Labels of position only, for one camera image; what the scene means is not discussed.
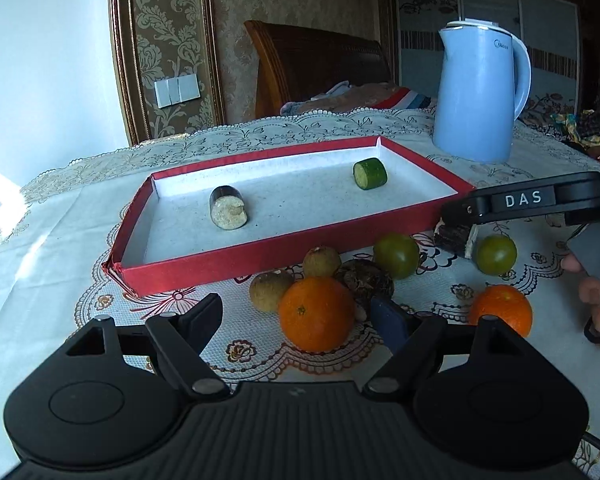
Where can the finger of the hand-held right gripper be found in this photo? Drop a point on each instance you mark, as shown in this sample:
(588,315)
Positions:
(522,200)

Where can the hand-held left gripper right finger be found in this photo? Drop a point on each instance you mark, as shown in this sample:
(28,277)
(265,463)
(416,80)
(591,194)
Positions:
(387,321)

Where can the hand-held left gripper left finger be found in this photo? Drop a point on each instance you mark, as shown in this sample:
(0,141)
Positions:
(206,312)

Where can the red cardboard tray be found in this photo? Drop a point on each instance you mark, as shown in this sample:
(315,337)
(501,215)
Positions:
(230,265)

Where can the orange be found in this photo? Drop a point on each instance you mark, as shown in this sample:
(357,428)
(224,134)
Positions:
(500,307)
(315,315)

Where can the pale round cut slice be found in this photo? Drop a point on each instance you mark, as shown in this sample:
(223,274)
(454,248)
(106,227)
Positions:
(452,238)

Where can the dark eggplant piece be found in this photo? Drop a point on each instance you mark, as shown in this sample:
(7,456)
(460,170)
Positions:
(228,210)

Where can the person's right hand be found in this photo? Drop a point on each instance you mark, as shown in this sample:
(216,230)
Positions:
(597,297)

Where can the brown shiitake mushroom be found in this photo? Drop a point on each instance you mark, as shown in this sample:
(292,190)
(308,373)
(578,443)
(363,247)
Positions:
(365,280)

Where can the green tomato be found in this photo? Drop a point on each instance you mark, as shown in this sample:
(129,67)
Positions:
(495,255)
(397,256)

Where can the small brown round fruit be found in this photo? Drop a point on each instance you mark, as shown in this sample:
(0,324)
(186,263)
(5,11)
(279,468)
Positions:
(321,261)
(270,291)

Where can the pile of snack packets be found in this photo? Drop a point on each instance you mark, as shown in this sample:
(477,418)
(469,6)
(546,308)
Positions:
(585,132)

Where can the light blue electric kettle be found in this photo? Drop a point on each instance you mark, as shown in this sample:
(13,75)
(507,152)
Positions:
(475,100)

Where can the green cucumber piece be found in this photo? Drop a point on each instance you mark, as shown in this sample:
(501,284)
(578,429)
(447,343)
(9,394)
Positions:
(370,173)

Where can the patterned sliding door wardrobe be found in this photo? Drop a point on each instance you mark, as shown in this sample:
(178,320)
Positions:
(420,60)

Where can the striped folded blanket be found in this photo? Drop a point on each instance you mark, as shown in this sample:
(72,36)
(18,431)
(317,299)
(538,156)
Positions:
(360,97)

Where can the wooden bed headboard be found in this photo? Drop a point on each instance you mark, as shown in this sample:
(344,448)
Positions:
(320,65)

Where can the white wall switch panel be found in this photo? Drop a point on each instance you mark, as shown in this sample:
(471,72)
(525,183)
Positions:
(177,90)

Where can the gold framed wall panel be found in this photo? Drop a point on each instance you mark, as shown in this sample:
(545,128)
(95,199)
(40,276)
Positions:
(170,35)

